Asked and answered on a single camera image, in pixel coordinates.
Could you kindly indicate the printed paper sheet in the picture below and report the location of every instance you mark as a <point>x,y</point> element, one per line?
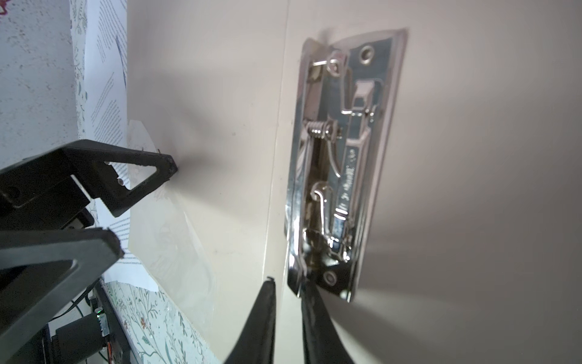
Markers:
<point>105,117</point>

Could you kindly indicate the chrome folder clip mechanism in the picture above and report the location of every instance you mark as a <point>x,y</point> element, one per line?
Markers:
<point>344,106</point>

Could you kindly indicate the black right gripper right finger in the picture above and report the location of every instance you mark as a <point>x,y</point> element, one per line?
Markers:
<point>321,342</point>

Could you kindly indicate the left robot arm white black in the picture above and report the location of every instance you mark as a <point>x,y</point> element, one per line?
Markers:
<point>72,343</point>

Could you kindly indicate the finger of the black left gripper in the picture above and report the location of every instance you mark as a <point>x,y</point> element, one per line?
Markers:
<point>119,177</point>
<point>43,270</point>

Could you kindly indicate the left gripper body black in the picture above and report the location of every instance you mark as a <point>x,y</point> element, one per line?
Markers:
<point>39,194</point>

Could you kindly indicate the beige file folder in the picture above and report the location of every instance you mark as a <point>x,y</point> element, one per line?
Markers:
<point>474,248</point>

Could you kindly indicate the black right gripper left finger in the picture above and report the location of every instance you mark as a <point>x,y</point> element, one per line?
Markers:
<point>256,341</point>

